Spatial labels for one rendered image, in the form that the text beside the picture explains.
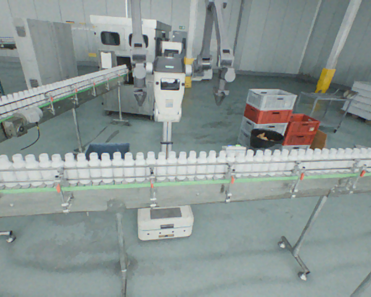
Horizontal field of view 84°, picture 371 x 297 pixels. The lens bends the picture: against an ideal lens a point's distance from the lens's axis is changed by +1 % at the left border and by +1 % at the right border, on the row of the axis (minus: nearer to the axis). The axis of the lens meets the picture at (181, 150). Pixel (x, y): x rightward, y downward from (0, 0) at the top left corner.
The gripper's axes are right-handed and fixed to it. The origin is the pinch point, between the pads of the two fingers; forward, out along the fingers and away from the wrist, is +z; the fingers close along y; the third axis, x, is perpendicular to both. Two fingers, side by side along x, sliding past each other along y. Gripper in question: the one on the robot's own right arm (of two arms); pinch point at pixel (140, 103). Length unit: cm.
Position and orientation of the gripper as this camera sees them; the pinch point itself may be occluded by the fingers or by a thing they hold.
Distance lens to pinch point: 117.8
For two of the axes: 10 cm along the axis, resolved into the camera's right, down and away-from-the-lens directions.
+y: 1.9, 4.7, -8.6
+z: -0.7, 8.8, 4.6
